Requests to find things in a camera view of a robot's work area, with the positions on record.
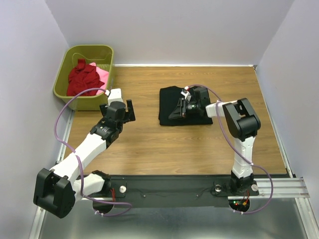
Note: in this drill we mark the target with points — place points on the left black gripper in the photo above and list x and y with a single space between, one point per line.
129 116

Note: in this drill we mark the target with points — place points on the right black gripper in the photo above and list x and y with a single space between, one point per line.
180 111

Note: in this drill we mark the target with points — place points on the black t shirt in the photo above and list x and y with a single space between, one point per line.
168 99

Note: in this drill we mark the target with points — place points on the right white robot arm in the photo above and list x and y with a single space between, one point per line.
243 125

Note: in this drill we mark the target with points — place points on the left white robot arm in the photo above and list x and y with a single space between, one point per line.
70 169

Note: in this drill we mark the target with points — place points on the pink t shirt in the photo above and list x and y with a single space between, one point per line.
103 74

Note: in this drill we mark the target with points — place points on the red t shirt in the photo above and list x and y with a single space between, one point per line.
82 77

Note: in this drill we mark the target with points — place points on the olive green plastic bin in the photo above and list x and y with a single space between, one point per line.
102 56

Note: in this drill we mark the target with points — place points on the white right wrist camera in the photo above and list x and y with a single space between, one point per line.
186 93

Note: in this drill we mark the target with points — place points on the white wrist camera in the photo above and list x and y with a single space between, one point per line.
186 93
114 95

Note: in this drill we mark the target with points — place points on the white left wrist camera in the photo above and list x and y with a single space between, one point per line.
114 95

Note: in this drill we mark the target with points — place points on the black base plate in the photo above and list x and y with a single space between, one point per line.
173 191

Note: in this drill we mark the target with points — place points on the aluminium frame rail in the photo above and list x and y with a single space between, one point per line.
284 186

